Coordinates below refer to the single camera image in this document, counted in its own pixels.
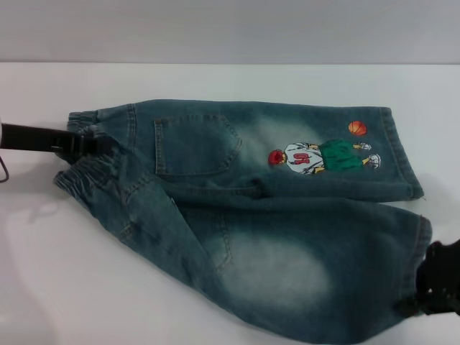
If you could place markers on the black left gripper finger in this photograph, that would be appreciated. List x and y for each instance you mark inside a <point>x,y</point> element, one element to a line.
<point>36,138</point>

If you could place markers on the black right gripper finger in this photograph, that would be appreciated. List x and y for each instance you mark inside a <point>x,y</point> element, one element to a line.
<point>445,260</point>
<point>438,298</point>

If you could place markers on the blue denim shorts basketball print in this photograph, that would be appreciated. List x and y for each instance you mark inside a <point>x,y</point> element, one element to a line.
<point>269,233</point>

